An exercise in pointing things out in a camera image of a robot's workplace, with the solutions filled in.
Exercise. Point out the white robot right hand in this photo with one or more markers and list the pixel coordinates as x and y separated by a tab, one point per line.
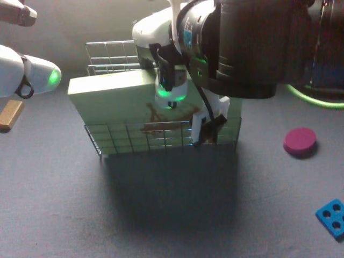
150	29

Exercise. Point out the light green box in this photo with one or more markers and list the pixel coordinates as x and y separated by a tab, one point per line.
107	102

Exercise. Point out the plain wooden block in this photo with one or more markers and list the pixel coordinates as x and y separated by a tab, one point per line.
10	115

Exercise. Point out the grey table cloth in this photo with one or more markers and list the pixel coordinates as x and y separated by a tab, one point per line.
80	201

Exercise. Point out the pink round disc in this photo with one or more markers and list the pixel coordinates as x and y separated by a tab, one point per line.
299	141

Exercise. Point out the blue four-hole square block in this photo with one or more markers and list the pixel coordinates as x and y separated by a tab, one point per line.
333	219

